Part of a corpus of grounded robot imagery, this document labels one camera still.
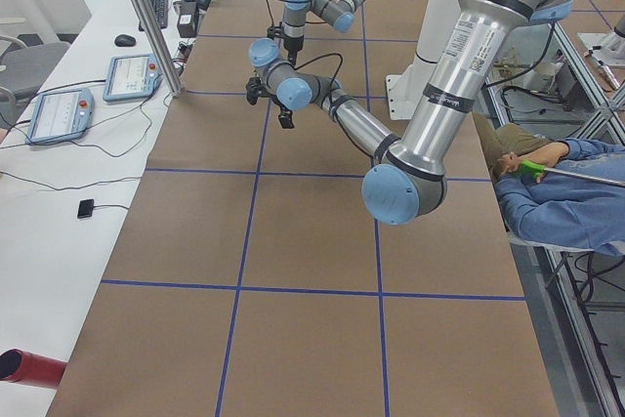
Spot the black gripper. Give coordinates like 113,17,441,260
245,76,268,104
284,36,304,64

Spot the person's hand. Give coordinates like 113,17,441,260
493,152,522,178

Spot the black power adapter box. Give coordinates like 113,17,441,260
177,2,198,38

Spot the far blue teach pendant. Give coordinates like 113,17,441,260
103,54,162,103

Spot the blue teach pendant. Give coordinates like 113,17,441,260
103,54,162,103
25,88,95,146

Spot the black keyboard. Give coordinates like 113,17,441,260
149,0,169,29

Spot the black computer mouse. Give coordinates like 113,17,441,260
114,34,137,47

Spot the near blue teach pendant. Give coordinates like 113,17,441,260
25,88,95,146

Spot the small black square device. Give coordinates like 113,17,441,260
77,198,95,220

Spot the grey office chair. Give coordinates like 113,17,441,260
1,35,70,119

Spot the person in blue sweater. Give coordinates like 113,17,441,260
472,112,624,256

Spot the red cylinder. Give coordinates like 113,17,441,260
1,349,66,390

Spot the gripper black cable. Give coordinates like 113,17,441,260
292,52,344,94
265,0,286,42

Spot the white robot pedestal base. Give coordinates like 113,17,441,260
386,0,460,120

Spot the aluminium frame post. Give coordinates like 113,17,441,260
131,0,184,98

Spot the green handled metal stick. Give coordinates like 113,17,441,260
516,160,624,188

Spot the aluminium frame rail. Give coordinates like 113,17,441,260
507,21,625,417

